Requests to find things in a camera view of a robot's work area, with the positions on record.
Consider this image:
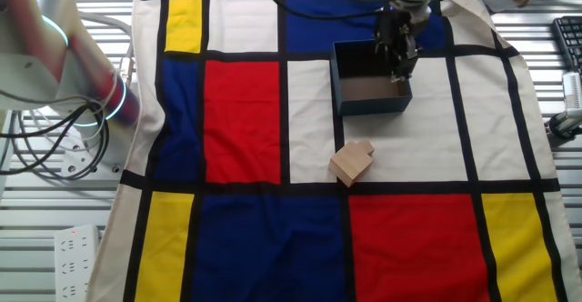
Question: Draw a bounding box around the Mondrian colour block cloth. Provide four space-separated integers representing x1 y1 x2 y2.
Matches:
85 0 582 302

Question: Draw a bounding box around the black keyboard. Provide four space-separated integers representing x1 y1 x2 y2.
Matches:
551 15 582 74

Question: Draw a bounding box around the white power strip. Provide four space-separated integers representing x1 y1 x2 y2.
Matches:
53 223 102 302

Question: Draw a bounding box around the large wooden cube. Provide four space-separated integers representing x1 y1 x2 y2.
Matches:
327 140 375 188

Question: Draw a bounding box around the silver camera with black cable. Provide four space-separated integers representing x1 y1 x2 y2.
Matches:
547 71 582 140

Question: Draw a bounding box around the small wooden cube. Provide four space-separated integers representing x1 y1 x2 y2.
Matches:
357 138 376 157

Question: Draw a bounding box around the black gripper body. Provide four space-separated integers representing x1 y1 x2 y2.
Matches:
373 9 422 60

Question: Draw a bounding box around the black cable bundle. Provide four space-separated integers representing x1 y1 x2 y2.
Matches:
0 101 110 184

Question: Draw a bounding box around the blue square gift box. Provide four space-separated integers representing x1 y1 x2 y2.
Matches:
330 38 414 116

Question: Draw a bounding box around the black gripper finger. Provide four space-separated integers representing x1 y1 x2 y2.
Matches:
373 31 393 65
390 46 419 85

